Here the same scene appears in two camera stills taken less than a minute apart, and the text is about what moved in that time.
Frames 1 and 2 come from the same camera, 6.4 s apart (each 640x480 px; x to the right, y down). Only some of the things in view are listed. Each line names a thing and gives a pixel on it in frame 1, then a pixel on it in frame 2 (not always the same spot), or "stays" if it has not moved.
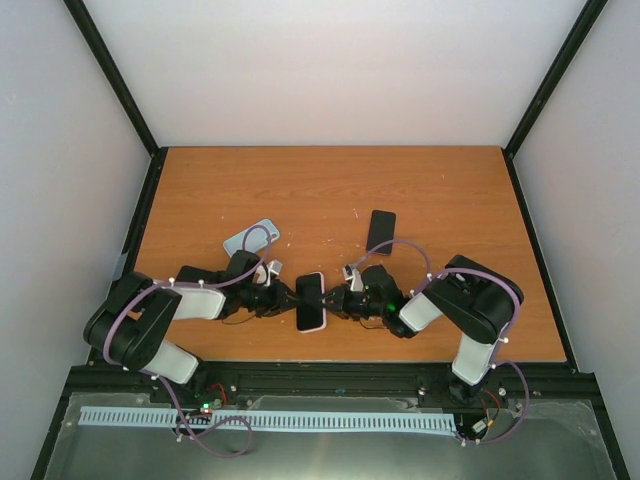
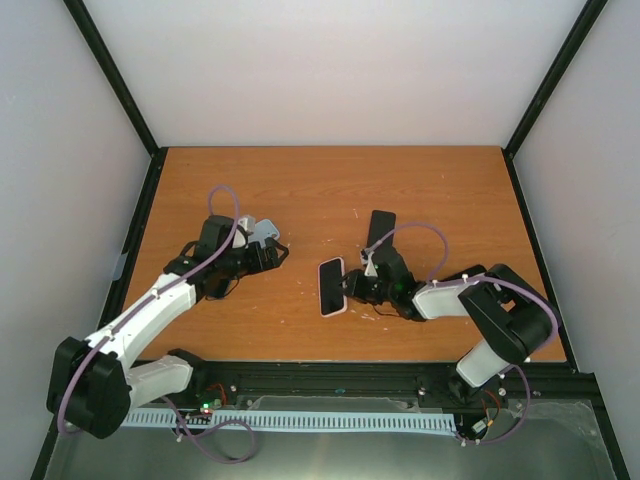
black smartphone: x=309 y=301 -> x=331 y=295
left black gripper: x=278 y=305 -> x=259 y=264
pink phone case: x=324 y=326 -> x=332 y=301
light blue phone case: x=252 y=238 stays
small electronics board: x=207 y=407 stays
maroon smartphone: x=381 y=229 stays
